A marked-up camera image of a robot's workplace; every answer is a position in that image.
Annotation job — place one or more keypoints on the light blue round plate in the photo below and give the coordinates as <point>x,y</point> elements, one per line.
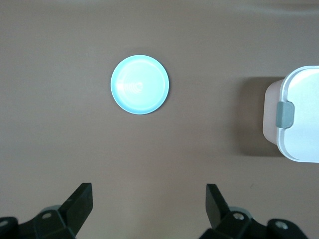
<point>140,84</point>

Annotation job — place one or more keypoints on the white storage box lid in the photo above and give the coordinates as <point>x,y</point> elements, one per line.
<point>306,112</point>

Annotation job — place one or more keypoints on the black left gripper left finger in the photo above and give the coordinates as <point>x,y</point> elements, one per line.
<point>77,209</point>

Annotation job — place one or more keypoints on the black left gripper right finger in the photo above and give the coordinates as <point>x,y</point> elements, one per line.
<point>216,209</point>

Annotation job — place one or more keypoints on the grey box latch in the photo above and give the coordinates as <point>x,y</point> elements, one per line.
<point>285,114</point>

